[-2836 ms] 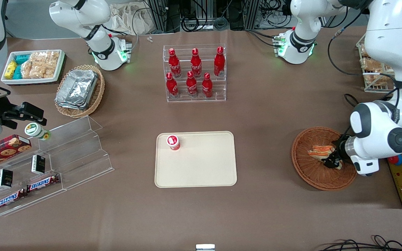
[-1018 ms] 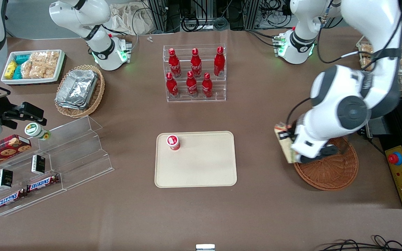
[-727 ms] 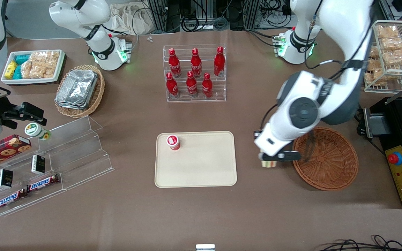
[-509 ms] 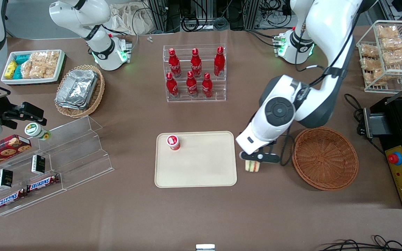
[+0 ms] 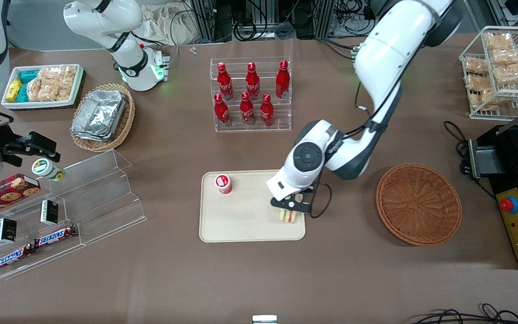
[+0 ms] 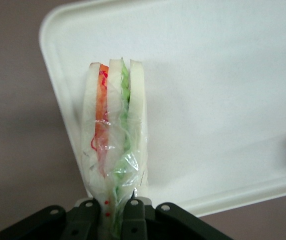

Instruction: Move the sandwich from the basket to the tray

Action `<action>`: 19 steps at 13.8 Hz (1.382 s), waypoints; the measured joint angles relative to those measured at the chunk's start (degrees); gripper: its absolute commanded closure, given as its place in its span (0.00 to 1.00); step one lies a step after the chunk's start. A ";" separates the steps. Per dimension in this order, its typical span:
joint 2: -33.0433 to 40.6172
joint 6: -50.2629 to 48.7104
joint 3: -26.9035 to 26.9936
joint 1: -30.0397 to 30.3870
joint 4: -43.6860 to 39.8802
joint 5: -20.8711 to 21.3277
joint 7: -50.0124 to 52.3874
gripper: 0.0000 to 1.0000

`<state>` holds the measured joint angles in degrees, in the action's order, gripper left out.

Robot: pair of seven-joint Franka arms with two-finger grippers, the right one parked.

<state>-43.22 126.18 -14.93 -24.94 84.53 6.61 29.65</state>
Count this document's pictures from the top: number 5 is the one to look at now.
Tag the red plaid cookie box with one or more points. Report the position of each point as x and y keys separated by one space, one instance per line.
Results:
x=2 y=193

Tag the cream plastic tray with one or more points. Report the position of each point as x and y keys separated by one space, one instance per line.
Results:
x=245 y=216

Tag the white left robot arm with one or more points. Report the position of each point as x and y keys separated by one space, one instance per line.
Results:
x=389 y=54

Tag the oval brown wicker basket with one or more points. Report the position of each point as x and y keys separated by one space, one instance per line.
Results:
x=126 y=121

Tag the clear acrylic tiered shelf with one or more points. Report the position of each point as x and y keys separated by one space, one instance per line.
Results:
x=106 y=198
x=29 y=263

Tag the white cup with green lid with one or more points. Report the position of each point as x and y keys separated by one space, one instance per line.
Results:
x=45 y=168

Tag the white rectangular snack bin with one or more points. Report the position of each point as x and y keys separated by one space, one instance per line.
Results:
x=11 y=104

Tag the red emergency stop button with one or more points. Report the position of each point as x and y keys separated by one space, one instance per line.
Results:
x=508 y=204

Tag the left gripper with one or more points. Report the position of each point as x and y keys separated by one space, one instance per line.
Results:
x=305 y=197

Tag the white cloth bag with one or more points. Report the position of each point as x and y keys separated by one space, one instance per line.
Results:
x=162 y=22

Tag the Snickers chocolate bar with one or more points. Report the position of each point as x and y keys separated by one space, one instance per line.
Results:
x=14 y=257
x=55 y=236

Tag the teal snack pack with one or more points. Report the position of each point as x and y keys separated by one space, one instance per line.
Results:
x=23 y=92
x=29 y=75

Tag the small black box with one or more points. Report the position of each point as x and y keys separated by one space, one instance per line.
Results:
x=6 y=230
x=49 y=212

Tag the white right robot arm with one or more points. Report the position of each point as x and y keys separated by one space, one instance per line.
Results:
x=106 y=18

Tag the yellow snack pack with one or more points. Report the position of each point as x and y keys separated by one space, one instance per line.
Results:
x=14 y=90

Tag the plastic-wrapped triangle sandwich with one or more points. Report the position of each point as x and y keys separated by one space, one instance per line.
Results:
x=288 y=217

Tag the round brown wicker basket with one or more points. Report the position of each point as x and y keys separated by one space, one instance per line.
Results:
x=418 y=204

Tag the small white block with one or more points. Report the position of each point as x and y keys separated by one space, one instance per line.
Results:
x=264 y=319

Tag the red cola bottle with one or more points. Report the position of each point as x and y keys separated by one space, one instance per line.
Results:
x=221 y=112
x=266 y=112
x=252 y=83
x=247 y=111
x=225 y=83
x=282 y=81

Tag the red cup with white lid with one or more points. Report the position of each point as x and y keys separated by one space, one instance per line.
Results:
x=223 y=183

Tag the stack of foil trays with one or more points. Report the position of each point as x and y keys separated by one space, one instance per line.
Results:
x=99 y=114

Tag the clear-wrapped rice cracker pack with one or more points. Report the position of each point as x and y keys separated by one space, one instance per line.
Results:
x=478 y=82
x=35 y=90
x=513 y=73
x=50 y=73
x=69 y=73
x=498 y=40
x=475 y=66
x=484 y=99
x=507 y=56
x=59 y=90

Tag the clear acrylic bottle rack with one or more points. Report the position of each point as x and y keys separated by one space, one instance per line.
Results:
x=281 y=114

